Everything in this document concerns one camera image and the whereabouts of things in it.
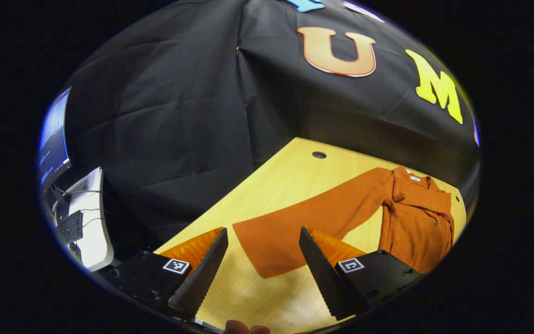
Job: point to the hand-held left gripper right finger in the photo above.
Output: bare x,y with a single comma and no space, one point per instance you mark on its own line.
325,278

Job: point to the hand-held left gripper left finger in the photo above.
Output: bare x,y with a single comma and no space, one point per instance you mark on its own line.
202,278

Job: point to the computer monitor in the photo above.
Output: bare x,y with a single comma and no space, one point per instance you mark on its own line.
54,139

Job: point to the white side table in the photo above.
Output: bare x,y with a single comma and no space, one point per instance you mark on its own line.
95,232

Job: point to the black backdrop cloth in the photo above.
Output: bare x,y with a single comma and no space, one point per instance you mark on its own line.
179,116

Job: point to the orange shirt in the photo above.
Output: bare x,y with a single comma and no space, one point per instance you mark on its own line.
295,227

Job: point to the black keyboard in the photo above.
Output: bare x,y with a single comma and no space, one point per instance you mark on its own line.
70,227

